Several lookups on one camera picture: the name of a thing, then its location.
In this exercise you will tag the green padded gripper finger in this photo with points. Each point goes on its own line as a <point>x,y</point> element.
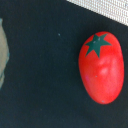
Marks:
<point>4,53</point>

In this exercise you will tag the beige woven placemat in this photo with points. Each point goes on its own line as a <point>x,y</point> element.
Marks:
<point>116,10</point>

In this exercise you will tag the red toy tomato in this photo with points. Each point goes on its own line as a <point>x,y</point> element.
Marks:
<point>101,67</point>

